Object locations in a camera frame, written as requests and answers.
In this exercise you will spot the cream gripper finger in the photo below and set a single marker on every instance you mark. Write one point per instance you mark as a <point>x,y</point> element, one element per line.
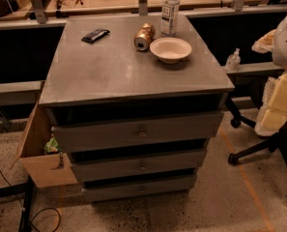
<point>265,43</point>

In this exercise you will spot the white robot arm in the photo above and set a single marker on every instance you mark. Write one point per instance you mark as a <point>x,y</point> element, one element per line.
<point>276,43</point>

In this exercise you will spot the orange soda can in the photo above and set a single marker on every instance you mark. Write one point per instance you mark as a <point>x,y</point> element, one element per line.
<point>144,36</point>

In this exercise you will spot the small sanitizer bottle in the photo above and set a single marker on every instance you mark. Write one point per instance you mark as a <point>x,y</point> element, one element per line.
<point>233,61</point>

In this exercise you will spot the white paper bowl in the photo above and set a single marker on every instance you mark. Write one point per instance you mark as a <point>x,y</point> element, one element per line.
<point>170,50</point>

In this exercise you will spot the black office chair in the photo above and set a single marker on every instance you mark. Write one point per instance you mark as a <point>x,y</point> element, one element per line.
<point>277,140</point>

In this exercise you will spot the clear plastic water bottle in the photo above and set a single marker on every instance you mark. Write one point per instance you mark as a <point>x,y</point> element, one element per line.
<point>169,17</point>

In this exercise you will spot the top grey drawer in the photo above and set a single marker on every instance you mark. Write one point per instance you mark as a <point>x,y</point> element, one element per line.
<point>135,132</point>

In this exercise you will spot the grey drawer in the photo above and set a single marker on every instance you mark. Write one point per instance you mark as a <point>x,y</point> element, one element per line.
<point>135,132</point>
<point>131,166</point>
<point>139,189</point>

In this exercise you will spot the grey drawer cabinet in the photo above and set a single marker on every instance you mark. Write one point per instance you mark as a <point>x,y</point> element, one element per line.
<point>110,80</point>

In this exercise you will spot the black snack bar wrapper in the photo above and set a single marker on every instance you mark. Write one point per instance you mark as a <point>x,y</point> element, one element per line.
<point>95,35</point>

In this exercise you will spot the bottom grey drawer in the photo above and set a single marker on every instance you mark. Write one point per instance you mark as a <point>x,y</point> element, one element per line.
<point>139,189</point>

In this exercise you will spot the middle grey drawer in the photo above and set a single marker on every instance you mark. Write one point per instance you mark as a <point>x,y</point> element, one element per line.
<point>131,166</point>

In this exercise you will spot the green snack bag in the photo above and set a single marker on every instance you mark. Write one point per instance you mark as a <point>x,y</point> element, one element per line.
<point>52,147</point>

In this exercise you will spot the brown cardboard box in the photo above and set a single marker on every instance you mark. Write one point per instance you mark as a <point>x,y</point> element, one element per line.
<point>46,170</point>

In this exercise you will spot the black metal stand leg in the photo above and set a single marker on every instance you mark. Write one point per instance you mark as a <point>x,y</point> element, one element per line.
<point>27,189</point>

